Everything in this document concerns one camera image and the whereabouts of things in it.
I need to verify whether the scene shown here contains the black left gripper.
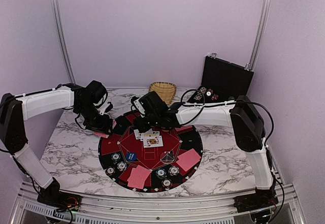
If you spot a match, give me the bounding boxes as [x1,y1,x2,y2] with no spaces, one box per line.
[75,102,112,135]

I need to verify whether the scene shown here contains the ace of clubs card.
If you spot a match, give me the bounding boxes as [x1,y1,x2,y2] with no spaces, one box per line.
[141,131,160,138]

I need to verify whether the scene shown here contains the jack of hearts card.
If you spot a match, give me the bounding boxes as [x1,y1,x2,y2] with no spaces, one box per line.
[143,136,164,148]

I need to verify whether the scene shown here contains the dealt red card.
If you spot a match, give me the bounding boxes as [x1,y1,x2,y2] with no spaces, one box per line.
[127,169,147,189]
[176,149,201,170]
[175,125,192,133]
[176,154,201,171]
[128,166,151,183]

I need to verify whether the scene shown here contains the clear round dealer button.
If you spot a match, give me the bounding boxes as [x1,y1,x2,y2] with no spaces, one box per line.
[160,151,175,165]

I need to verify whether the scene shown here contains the blue small blind button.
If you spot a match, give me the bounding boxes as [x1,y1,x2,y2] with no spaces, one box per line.
[125,152,137,162]

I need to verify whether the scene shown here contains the green blue chip stack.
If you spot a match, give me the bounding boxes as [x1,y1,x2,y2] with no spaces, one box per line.
[155,168,167,179]
[111,153,121,164]

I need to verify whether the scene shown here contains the red black chip stack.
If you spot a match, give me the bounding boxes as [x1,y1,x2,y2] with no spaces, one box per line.
[161,178,172,188]
[105,167,115,176]

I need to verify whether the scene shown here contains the red playing card deck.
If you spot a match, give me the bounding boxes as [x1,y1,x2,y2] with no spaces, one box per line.
[94,132,110,138]

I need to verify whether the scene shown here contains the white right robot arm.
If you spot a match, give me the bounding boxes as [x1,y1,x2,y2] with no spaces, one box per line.
[131,91,275,208]

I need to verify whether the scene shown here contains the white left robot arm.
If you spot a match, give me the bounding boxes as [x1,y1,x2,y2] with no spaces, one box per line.
[1,81,113,206]

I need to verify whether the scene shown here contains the woven bamboo tray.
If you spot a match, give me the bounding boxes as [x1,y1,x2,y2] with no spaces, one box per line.
[148,82,177,105]

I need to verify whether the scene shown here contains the round red black poker mat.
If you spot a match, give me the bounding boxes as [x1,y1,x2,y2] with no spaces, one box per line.
[98,112,203,193]

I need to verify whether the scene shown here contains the blue white chips in case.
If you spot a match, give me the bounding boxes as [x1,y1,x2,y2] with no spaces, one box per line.
[193,86,206,101]

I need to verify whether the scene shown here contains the red dice in case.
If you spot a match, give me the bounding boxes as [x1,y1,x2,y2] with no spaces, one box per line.
[211,94,218,101]

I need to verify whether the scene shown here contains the black poker chip case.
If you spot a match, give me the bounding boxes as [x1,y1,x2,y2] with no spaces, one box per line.
[188,56,254,103]

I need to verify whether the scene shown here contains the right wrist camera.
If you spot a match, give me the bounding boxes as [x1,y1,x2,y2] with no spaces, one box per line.
[131,96,145,115]

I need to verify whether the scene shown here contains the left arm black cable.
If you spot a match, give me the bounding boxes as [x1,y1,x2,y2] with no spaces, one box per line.
[0,83,87,153]

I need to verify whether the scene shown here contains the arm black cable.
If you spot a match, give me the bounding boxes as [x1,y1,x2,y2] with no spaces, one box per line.
[179,88,284,204]
[0,83,87,153]

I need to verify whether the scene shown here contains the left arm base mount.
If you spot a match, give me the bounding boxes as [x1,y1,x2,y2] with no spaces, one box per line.
[37,193,82,222]

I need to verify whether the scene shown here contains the aluminium front rail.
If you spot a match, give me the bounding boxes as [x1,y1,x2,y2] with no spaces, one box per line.
[9,182,306,223]

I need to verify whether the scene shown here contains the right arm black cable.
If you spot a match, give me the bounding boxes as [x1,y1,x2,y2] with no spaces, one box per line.
[179,88,284,204]

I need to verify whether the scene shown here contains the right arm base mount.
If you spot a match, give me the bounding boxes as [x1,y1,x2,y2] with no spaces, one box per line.
[234,194,279,223]

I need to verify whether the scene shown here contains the left aluminium frame post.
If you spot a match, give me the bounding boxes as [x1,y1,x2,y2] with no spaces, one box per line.
[51,0,76,83]

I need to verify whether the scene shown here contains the aluminium frame post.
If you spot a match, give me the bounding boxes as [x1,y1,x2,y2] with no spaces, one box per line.
[51,0,76,83]
[246,0,271,71]

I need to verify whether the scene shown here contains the right aluminium frame post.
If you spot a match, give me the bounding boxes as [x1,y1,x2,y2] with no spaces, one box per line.
[246,0,271,71]

